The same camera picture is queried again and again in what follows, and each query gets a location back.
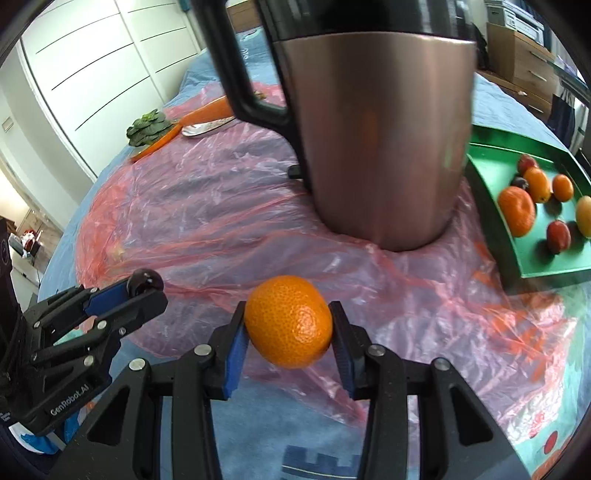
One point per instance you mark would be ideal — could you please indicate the dark hanging bag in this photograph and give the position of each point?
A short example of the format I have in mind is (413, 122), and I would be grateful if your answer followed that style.
(561, 115)

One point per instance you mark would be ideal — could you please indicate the carrot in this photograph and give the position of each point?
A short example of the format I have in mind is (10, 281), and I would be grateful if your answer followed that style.
(207, 110)

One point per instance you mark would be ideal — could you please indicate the orange mandarin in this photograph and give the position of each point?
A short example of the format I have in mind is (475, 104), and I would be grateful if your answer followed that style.
(539, 184)
(517, 211)
(288, 321)
(562, 187)

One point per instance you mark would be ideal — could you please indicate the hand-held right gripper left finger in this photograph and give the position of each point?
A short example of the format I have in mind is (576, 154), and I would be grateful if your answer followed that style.
(235, 353)

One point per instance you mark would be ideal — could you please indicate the wooden drawer chest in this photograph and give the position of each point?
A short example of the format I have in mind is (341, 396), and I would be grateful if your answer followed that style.
(517, 55)

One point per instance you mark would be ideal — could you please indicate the yellow apple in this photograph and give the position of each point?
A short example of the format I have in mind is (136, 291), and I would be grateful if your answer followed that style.
(584, 214)

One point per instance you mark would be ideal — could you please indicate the white printer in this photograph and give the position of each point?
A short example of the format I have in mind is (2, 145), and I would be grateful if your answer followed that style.
(526, 25)

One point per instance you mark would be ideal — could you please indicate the green square tray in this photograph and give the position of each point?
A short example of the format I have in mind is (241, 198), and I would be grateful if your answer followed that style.
(535, 258)

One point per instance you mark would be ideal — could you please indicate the small red plum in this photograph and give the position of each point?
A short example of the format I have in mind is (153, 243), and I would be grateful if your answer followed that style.
(558, 235)
(526, 162)

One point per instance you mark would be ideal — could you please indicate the white wardrobe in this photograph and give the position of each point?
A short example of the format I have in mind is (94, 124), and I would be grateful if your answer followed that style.
(92, 69)

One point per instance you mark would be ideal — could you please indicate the green bok choy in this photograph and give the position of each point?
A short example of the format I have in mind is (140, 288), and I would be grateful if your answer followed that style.
(147, 127)

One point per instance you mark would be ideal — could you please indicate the white patterned plate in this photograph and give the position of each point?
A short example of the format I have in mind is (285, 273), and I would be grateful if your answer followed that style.
(203, 129)

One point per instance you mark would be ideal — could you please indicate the wooden bed headboard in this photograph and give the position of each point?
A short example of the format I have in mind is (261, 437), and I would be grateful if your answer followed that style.
(247, 16)

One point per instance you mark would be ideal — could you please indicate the dark purple plum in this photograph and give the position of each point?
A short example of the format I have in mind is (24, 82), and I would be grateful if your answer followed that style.
(519, 182)
(145, 281)

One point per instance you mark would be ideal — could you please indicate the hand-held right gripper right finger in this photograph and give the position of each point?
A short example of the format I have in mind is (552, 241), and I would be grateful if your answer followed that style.
(344, 355)

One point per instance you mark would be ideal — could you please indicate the black and copper electric kettle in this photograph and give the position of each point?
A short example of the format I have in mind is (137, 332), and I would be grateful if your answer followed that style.
(383, 138)

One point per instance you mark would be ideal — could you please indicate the glass top desk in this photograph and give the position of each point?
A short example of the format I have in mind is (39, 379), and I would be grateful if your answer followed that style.
(572, 79)

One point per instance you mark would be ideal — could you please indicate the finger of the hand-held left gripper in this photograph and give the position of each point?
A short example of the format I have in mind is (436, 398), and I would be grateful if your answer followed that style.
(138, 307)
(108, 295)

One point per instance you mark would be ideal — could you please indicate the orange oval dish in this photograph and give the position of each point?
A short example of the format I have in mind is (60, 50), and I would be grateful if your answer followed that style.
(157, 145)

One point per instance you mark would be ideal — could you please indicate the pink plastic sheet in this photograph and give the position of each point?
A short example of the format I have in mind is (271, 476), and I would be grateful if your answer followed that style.
(231, 207)

